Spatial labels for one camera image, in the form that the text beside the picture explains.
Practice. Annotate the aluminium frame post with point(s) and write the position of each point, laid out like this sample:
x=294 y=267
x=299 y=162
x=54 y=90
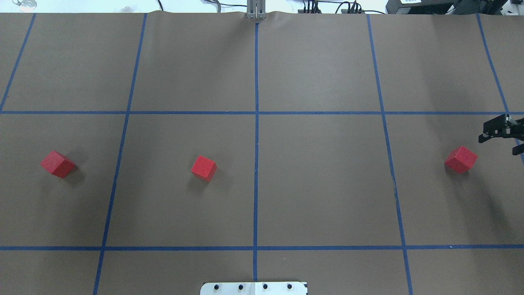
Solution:
x=256 y=9

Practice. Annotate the white metal base plate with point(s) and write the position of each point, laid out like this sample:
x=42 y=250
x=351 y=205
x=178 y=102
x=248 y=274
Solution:
x=255 y=288

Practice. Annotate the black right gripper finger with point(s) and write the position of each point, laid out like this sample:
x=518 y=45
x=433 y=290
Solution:
x=484 y=137

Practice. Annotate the brown paper table mat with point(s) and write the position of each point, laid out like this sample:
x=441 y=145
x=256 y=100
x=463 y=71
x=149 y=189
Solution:
x=329 y=132

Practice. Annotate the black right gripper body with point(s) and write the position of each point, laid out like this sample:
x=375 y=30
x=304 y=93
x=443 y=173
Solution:
x=496 y=128

